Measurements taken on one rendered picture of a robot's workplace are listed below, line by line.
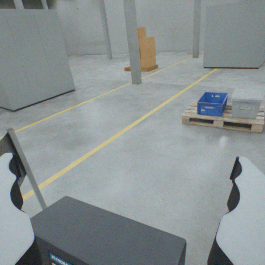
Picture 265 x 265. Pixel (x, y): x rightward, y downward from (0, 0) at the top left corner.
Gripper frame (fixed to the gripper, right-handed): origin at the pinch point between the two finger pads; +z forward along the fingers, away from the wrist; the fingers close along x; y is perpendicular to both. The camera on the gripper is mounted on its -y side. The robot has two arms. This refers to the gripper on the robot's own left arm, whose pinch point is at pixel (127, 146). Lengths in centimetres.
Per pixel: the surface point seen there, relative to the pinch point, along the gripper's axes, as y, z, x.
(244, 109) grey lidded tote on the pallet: 93, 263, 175
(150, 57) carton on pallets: 85, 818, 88
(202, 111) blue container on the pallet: 108, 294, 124
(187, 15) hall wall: -98, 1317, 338
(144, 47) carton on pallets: 46, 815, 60
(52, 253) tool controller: 23.1, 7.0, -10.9
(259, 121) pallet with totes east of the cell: 106, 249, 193
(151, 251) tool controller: 21.3, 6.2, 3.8
